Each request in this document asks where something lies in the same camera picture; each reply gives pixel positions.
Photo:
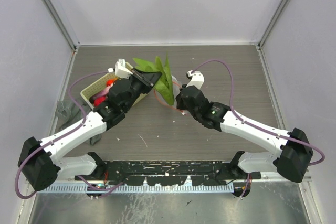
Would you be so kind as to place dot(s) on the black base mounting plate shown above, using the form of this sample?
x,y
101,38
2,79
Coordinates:
x,y
136,173

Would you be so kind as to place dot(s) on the slotted cable duct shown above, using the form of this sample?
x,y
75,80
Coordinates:
x,y
125,189

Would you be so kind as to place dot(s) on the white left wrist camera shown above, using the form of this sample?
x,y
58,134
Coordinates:
x,y
120,70

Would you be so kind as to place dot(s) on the grey cloth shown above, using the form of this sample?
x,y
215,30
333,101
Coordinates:
x,y
68,113

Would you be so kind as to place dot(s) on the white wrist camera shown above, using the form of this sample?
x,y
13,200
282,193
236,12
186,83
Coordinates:
x,y
195,78
120,70

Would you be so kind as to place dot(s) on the green toy lettuce leaf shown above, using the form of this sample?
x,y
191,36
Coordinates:
x,y
164,68

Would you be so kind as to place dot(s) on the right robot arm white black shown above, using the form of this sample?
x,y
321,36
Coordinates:
x,y
222,118

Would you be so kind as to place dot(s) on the aluminium frame rail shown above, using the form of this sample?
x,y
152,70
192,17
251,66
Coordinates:
x,y
295,154

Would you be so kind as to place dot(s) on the pale green plastic basket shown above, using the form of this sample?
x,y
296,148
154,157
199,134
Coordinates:
x,y
99,85

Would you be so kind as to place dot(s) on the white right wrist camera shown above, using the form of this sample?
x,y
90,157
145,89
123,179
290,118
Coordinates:
x,y
195,78

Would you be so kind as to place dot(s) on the purple toy eggplant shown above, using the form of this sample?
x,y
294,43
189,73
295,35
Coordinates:
x,y
102,93

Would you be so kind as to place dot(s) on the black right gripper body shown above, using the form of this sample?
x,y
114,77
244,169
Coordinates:
x,y
181,105

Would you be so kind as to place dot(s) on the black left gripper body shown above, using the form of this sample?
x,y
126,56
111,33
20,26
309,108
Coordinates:
x,y
137,88

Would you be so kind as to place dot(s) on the red toy apple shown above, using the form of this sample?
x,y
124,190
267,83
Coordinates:
x,y
98,101

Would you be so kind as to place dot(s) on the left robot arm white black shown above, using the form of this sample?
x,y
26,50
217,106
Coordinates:
x,y
43,161

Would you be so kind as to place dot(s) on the clear zip bag orange zipper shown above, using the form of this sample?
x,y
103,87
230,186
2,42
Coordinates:
x,y
167,97

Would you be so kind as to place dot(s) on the orange toy fruit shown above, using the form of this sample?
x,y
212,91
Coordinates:
x,y
111,82

